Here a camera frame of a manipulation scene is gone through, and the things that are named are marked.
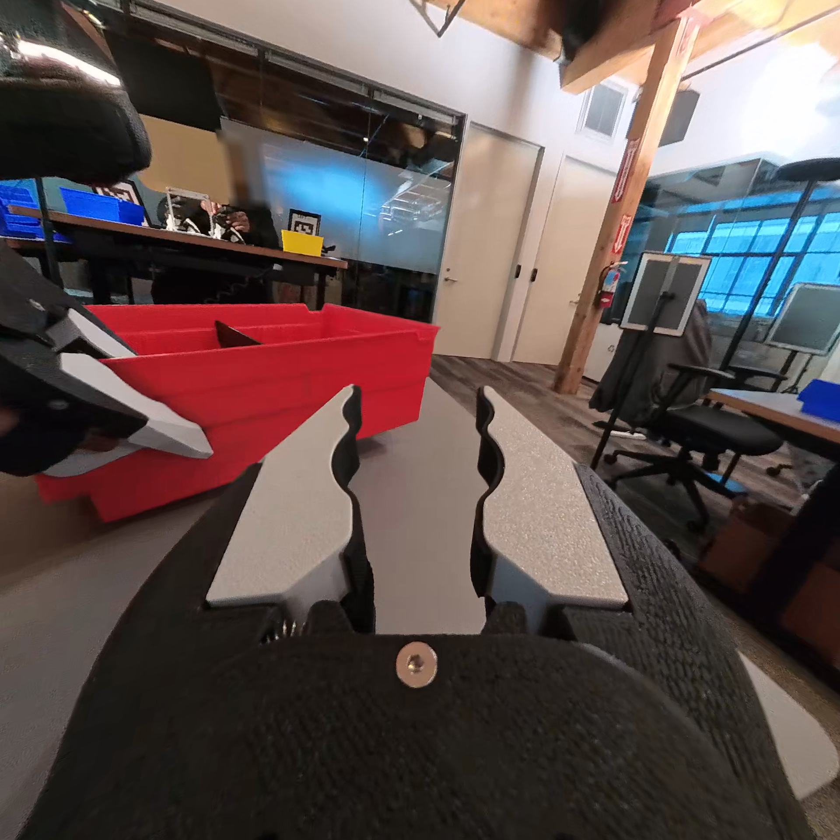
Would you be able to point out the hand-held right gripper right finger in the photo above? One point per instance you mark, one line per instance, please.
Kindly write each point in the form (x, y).
(551, 531)

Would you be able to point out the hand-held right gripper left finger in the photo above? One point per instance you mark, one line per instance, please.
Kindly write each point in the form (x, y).
(289, 525)

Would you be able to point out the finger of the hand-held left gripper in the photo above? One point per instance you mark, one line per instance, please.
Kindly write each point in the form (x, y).
(85, 464)
(170, 433)

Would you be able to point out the red bin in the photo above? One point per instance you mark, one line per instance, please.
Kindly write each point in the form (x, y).
(295, 394)

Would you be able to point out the printed marker sign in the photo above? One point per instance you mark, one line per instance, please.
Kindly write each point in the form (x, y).
(304, 222)
(124, 191)

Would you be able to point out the brown top table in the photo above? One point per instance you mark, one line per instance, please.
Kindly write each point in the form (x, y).
(768, 410)
(151, 232)

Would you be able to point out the clear acrylic stand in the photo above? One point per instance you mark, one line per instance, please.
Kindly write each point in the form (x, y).
(187, 203)

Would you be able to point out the grey jacket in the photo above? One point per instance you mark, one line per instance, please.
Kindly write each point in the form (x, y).
(643, 374)

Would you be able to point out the white recycling bin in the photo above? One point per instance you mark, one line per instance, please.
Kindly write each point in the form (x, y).
(600, 354)

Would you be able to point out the black office chair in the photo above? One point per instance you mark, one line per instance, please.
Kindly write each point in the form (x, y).
(709, 433)

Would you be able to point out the cardboard box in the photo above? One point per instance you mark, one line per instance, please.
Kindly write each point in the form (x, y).
(741, 544)

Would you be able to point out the small yellow bin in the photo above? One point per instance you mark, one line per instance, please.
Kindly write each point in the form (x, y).
(302, 243)

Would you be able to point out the red fire extinguisher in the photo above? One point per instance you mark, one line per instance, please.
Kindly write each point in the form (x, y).
(609, 285)

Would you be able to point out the grey panel on stand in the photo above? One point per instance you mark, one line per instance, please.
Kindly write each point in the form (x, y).
(807, 321)
(663, 295)

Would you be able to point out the white door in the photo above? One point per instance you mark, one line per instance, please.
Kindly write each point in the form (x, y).
(571, 262)
(485, 249)

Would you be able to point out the large paned window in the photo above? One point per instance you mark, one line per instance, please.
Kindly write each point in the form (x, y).
(754, 262)

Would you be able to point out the red sign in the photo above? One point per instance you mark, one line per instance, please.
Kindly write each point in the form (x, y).
(627, 170)

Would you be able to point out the black wall screen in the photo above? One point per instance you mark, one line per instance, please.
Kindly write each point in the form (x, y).
(164, 85)

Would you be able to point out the wooden post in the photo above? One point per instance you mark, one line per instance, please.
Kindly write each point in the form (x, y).
(610, 315)

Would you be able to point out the wall vent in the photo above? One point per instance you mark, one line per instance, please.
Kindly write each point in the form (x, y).
(604, 110)

